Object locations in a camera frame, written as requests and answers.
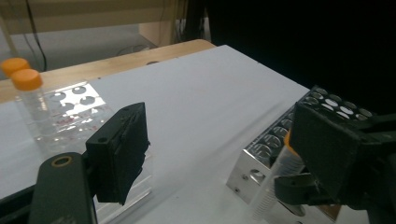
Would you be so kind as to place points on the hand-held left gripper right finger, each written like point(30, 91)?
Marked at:
point(327, 149)

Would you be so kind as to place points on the dark curtain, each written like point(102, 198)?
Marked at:
point(295, 37)

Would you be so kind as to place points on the clear acrylic tube rack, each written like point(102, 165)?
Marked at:
point(77, 124)

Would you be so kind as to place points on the orange-capped clear tube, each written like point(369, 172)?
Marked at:
point(285, 166)
point(14, 65)
point(27, 80)

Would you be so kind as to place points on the metal tube rack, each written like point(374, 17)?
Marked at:
point(252, 158)

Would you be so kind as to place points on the white table sheet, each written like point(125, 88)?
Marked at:
point(202, 109)

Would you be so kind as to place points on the beige shelf unit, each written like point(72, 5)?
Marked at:
point(93, 15)

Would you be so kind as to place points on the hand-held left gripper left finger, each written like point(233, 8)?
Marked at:
point(118, 155)

